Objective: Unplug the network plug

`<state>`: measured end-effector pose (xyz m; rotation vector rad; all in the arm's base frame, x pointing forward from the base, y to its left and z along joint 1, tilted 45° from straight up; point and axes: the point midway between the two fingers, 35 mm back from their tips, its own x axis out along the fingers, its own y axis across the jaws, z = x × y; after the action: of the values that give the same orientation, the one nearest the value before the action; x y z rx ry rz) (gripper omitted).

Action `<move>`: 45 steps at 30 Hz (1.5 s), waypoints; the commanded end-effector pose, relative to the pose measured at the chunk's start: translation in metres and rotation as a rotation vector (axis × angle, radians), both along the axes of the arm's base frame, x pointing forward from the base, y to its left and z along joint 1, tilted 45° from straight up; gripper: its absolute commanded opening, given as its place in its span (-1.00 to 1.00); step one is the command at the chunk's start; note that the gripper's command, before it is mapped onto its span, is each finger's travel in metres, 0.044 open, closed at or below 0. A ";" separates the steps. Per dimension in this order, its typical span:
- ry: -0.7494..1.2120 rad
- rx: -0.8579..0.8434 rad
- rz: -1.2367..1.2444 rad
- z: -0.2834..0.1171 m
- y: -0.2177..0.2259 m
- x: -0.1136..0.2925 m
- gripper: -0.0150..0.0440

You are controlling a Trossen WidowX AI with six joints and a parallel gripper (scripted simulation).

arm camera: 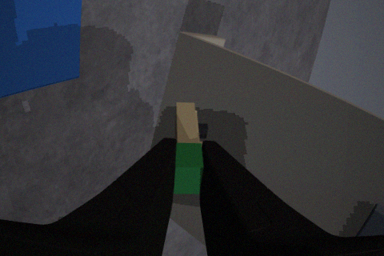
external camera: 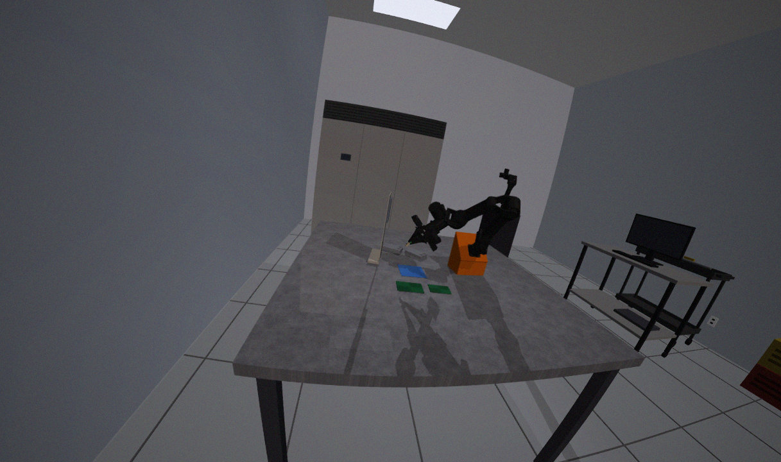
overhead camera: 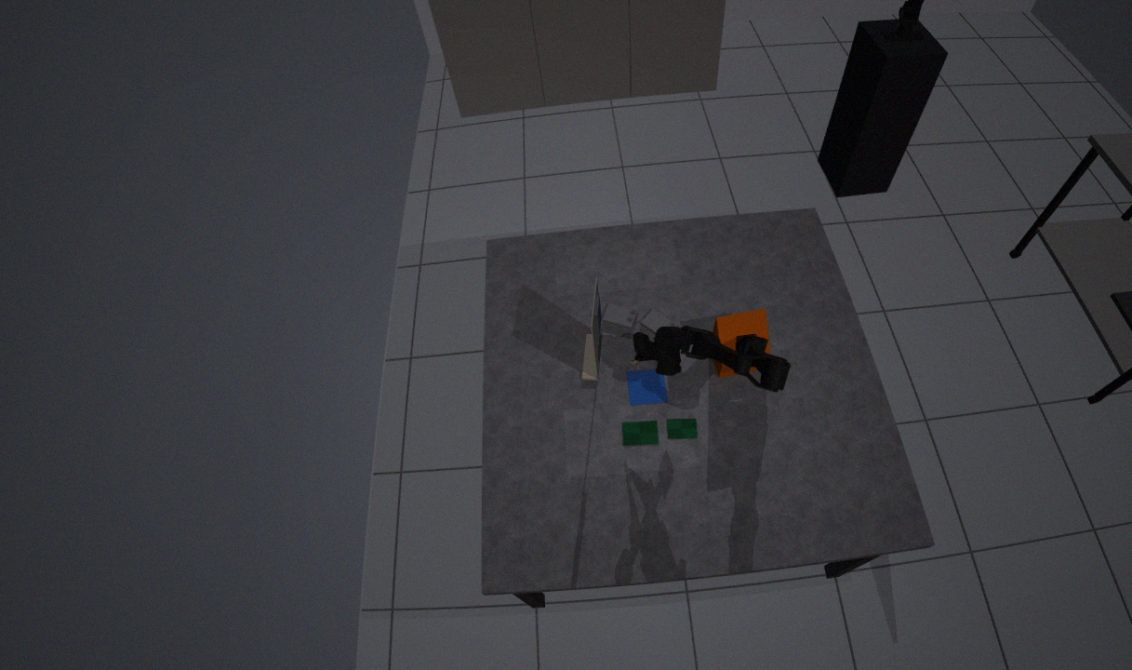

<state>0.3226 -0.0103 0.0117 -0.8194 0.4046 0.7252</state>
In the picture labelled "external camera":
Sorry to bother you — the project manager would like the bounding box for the blue square zone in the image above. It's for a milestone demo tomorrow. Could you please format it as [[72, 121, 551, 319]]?
[[398, 265, 427, 278]]

